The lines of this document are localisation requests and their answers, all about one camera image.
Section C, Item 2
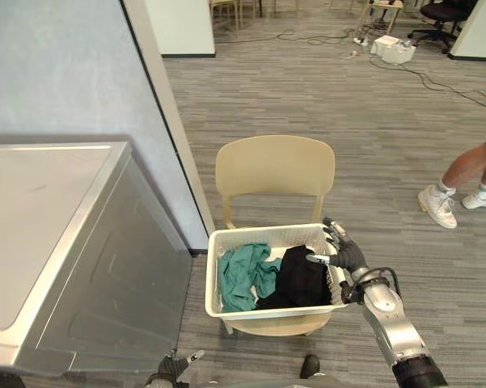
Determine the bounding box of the white box on floor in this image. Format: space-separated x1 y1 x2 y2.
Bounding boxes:
370 35 417 65

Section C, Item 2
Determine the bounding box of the black cloth garment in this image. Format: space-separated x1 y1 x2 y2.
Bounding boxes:
254 244 332 311

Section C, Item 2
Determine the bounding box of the person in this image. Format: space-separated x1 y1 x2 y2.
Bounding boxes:
417 120 486 230

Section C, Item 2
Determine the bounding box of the teal cloth garment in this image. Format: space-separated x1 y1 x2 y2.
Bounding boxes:
217 242 283 313

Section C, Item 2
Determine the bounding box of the silver washing machine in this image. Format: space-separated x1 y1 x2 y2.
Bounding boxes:
0 134 194 377

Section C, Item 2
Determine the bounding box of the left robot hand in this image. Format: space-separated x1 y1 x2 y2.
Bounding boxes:
156 348 205 385

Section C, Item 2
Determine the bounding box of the black office chair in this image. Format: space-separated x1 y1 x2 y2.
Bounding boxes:
407 0 480 55

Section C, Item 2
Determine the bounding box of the light wooden table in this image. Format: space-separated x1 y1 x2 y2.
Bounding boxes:
357 0 405 36

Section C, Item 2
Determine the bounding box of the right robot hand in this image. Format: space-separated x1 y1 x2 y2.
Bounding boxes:
306 217 370 271

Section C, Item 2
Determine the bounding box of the beige plastic chair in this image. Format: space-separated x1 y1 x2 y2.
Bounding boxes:
214 134 336 338

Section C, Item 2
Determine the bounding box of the white plastic laundry basket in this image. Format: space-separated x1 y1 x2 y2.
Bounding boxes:
205 222 351 323

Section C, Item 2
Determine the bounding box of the white partition panel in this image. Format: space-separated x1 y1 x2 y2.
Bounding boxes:
144 0 217 57

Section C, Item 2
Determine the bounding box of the light wooden chair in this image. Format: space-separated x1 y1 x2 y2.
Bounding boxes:
209 0 264 30

